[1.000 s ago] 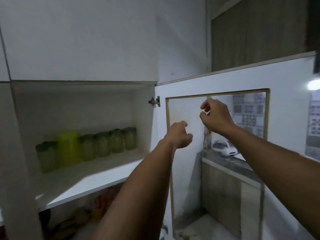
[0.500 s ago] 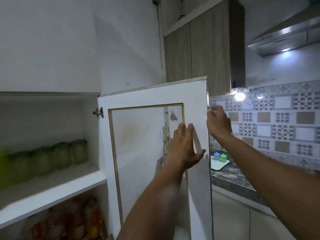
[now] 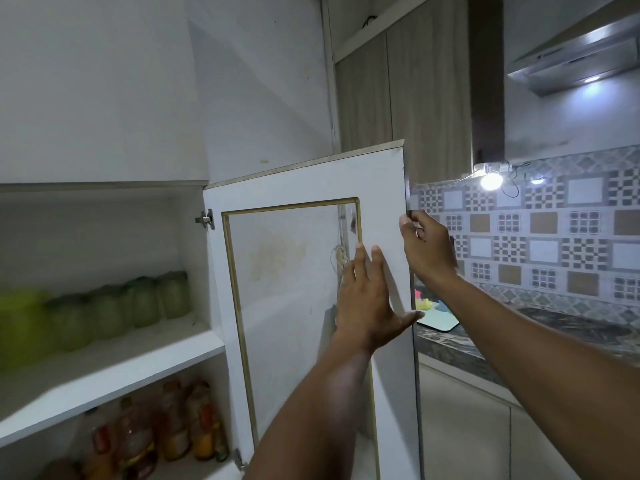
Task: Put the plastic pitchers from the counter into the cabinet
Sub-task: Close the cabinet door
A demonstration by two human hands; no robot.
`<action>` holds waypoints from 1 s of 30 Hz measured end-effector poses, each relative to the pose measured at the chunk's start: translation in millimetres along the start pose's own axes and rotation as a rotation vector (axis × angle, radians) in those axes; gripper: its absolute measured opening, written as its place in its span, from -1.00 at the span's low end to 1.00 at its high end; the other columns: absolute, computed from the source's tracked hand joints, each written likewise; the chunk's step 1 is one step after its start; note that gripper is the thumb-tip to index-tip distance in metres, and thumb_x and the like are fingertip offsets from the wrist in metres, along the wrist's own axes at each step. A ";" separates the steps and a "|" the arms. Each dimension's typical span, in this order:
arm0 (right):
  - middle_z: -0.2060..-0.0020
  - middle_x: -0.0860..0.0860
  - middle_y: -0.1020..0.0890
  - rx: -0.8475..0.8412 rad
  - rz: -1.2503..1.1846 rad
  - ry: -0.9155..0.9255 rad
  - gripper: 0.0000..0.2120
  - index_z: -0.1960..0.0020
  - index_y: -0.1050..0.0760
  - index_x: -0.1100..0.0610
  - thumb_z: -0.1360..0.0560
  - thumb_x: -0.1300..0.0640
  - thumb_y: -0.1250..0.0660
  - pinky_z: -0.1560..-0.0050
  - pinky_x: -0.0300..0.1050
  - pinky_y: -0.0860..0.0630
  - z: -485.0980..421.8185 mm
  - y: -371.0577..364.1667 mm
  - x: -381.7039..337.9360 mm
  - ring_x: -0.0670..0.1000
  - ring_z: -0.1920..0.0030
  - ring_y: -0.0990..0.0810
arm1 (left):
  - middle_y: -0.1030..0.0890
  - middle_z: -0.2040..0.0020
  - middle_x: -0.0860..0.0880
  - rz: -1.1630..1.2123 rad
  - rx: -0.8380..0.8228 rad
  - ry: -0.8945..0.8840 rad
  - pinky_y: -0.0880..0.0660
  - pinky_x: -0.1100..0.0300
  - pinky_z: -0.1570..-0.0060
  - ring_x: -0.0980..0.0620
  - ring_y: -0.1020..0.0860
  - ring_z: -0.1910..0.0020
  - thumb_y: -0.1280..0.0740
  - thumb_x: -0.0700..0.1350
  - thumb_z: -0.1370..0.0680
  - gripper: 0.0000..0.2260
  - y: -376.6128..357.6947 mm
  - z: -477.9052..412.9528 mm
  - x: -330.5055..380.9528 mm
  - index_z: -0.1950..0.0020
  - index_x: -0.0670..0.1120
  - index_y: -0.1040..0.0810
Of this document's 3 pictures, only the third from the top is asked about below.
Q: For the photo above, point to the wooden wall cabinet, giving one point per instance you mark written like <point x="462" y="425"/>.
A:
<point x="405" y="89"/>

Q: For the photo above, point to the large green plastic container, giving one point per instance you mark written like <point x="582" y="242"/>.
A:
<point x="22" y="327"/>

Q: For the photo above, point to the person's right hand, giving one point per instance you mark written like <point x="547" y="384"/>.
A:
<point x="432" y="249"/>

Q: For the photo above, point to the person's left middle finger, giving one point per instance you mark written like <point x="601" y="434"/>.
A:
<point x="362" y="267"/>

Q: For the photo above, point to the glowing light bulb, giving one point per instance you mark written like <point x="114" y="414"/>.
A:
<point x="491" y="180"/>

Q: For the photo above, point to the white glass-panel cabinet door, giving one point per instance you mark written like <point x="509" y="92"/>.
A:
<point x="295" y="294"/>

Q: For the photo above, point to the cooking oil bottle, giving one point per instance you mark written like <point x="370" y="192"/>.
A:
<point x="136" y="439"/>
<point x="202" y="422"/>
<point x="172" y="424"/>
<point x="97" y="447"/>

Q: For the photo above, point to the person's left forearm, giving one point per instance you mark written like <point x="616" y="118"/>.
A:
<point x="320" y="414"/>

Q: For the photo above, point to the white shelf cabinet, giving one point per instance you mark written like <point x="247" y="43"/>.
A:
<point x="100" y="374"/>

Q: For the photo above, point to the green-lidded glass jar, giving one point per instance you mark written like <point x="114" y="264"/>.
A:
<point x="107" y="312"/>
<point x="143" y="302"/>
<point x="174" y="293"/>

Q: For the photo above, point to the person's left hand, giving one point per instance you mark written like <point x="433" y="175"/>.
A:
<point x="367" y="309"/>

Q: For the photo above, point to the person's left thumb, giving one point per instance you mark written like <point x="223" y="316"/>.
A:
<point x="407" y="320"/>

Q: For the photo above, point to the metal door hinge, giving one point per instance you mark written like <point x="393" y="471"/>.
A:
<point x="206" y="219"/>
<point x="239" y="459"/>

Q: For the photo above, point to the person's right thumb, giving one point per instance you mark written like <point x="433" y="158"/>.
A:
<point x="408" y="233"/>

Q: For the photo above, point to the person's left little finger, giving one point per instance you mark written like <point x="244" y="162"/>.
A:
<point x="339" y="307"/>

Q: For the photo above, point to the yellow plastic item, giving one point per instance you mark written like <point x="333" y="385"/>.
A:
<point x="425" y="303"/>

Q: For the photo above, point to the white cutting board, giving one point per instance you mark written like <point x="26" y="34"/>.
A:
<point x="439" y="317"/>

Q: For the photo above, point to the white power socket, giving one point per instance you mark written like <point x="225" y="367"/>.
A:
<point x="492" y="167"/>

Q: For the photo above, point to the steel range hood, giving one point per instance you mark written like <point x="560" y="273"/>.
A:
<point x="580" y="57"/>

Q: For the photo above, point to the person's right forearm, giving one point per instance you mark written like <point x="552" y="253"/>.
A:
<point x="540" y="374"/>

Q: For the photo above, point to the white base cabinet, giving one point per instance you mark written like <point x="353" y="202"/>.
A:
<point x="465" y="424"/>

